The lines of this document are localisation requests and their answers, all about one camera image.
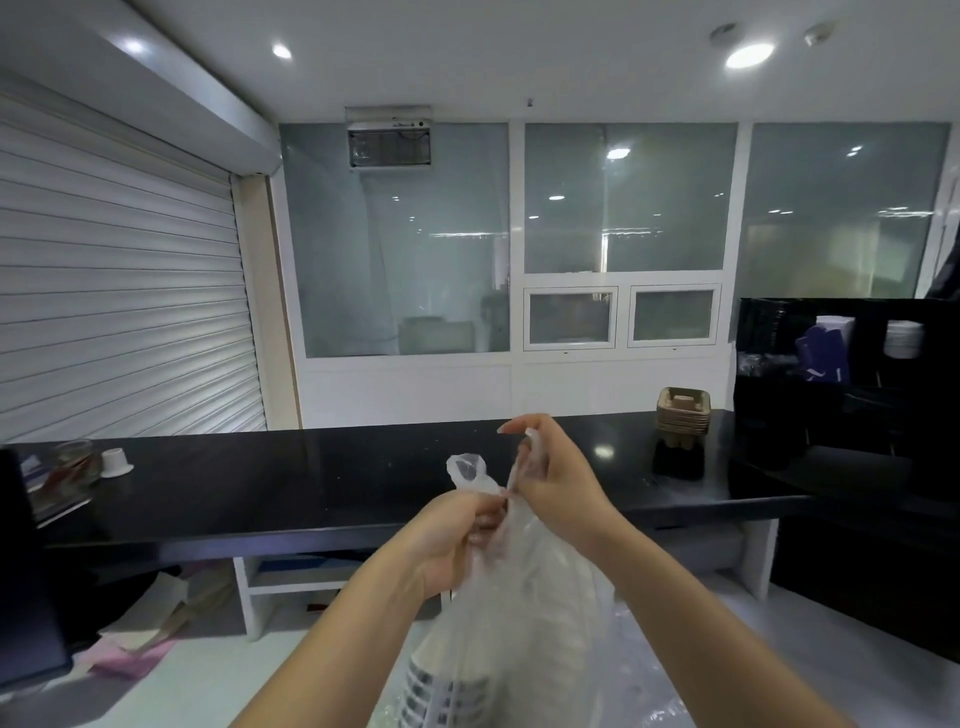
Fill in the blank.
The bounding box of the black acrylic condiment organizer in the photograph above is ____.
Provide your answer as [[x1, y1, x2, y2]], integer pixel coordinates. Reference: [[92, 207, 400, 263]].
[[731, 297, 960, 519]]

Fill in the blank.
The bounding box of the blue folder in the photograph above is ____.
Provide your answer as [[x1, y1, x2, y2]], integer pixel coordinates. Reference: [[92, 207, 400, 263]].
[[284, 554, 361, 575]]

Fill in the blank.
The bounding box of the black monitor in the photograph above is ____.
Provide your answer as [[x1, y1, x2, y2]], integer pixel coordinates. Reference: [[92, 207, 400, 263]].
[[0, 447, 74, 691]]

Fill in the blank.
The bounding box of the person's right forearm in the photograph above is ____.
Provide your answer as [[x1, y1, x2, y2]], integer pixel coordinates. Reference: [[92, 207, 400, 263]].
[[592, 524, 856, 728]]

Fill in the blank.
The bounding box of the clear plastic bag sheet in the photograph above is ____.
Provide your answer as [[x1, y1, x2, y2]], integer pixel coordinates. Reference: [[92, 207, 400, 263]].
[[599, 599, 695, 728]]

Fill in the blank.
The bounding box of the person's left forearm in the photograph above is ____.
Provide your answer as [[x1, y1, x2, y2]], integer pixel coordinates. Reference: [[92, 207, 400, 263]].
[[228, 554, 451, 728]]

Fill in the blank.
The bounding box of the bundle of blue paper packets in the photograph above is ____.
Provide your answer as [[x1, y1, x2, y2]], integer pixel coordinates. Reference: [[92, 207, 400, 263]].
[[794, 323, 853, 385]]

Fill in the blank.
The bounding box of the stack of white paper cups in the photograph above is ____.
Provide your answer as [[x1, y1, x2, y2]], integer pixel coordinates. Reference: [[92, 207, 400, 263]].
[[457, 539, 601, 728]]

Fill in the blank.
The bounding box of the grey roller shutter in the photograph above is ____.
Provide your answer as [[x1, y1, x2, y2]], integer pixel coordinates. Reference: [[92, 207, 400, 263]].
[[0, 89, 270, 445]]

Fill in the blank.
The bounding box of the black wrapped cutlery bundle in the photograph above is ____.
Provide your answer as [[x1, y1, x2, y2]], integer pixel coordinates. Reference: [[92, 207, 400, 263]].
[[738, 352, 796, 378]]

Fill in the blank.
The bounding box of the white framed window partition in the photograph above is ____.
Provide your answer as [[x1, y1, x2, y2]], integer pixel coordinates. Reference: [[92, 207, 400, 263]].
[[266, 119, 960, 433]]

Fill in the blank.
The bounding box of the large clear plastic bag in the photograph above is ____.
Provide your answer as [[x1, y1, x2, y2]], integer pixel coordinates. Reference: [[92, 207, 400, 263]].
[[374, 427, 676, 728]]

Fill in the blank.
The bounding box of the white wall mounted appliance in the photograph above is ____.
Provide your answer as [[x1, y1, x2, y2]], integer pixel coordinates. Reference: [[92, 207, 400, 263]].
[[344, 104, 435, 174]]

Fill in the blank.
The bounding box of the white shelf unit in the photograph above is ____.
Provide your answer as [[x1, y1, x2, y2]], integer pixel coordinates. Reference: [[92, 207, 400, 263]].
[[232, 551, 451, 643]]

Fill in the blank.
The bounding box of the grey shutter housing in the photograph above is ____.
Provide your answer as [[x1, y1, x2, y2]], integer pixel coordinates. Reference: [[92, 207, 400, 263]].
[[0, 0, 283, 178]]

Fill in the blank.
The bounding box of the person's left hand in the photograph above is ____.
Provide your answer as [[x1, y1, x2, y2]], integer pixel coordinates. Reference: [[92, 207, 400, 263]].
[[393, 491, 519, 601]]

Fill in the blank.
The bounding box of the white counter support panel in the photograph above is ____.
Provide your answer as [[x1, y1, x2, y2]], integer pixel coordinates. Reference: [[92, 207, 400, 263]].
[[738, 518, 781, 601]]

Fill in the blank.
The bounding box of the person's right hand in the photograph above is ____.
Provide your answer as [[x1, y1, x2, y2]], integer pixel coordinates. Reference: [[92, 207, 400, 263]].
[[498, 413, 639, 564]]

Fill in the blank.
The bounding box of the black glossy bar counter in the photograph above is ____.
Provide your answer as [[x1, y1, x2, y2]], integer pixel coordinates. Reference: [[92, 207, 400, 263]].
[[11, 408, 819, 568]]

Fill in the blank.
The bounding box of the stack of pulp cup trays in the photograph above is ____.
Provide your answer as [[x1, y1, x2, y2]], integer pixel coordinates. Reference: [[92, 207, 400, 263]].
[[656, 386, 712, 451]]

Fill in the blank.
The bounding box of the stack of striped paper cups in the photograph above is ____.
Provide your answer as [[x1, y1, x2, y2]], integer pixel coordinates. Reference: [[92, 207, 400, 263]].
[[404, 652, 481, 728]]

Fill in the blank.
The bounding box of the pink paper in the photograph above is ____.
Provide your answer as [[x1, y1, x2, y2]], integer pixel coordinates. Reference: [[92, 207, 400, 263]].
[[78, 637, 178, 680]]

